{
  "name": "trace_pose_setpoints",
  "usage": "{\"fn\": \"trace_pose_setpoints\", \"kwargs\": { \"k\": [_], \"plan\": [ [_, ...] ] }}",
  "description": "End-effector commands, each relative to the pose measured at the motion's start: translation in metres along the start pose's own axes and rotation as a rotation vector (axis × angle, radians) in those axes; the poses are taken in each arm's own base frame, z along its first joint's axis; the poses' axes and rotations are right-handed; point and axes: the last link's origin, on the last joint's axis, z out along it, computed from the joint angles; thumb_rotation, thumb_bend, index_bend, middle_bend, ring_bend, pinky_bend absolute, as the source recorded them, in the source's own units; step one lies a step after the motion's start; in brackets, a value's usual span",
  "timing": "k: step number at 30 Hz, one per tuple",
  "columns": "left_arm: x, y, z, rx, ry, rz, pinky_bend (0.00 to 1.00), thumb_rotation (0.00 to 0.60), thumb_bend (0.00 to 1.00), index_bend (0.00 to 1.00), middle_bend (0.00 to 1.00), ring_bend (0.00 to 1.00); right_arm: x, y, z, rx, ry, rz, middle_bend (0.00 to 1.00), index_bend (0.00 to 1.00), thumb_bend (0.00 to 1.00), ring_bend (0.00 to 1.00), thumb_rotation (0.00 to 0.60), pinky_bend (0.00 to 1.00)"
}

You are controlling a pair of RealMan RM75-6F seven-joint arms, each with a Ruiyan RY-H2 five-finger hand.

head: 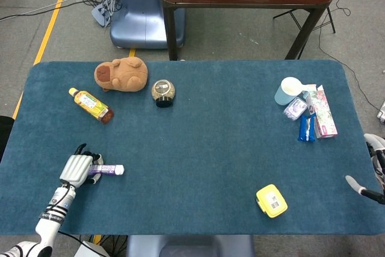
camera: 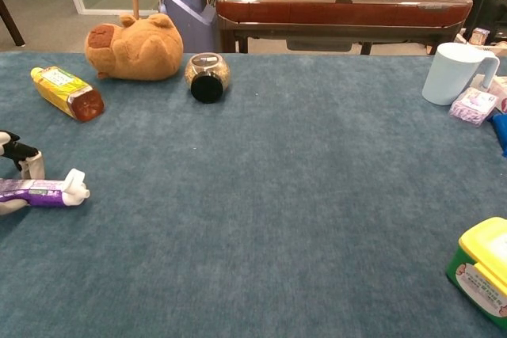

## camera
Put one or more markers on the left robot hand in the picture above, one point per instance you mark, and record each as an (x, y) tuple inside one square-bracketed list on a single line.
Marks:
[(29, 154)]

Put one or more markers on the purple white tube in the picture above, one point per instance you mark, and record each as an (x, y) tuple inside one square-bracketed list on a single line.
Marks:
[(39, 195)]

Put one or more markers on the yellow label tea bottle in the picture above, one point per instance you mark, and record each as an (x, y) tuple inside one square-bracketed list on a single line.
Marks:
[(59, 88)]

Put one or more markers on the dark wooden table leg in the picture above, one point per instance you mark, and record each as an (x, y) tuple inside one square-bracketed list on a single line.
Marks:
[(12, 23)]

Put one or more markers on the brown capybara plush toy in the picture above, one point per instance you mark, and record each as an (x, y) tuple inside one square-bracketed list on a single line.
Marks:
[(138, 53)]

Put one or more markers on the round glass jar black lid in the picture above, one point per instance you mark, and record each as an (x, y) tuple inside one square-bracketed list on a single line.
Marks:
[(206, 77)]

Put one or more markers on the blue felt table cloth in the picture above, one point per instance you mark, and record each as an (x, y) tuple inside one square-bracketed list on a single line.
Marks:
[(253, 195)]

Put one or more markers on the brown mahjong table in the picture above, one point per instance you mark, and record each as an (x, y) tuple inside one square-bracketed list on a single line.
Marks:
[(336, 13)]

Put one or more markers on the light blue plastic mug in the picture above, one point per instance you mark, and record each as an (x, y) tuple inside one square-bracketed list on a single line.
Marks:
[(447, 73)]

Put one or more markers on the small purple tissue packet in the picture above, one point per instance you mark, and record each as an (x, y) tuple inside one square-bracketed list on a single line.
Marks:
[(471, 106)]

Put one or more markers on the small colourful box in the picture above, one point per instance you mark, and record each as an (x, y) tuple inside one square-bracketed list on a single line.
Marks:
[(479, 35)]

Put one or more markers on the yellow lid wipes box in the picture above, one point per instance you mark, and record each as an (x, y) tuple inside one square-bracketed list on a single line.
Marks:
[(483, 259)]

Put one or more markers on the blue plastic packet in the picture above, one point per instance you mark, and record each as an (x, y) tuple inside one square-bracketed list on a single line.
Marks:
[(501, 128)]

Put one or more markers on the pink floral carton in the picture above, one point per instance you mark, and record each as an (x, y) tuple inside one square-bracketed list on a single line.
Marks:
[(502, 94)]

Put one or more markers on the black chair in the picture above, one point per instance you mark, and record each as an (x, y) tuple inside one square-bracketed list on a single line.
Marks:
[(487, 9)]

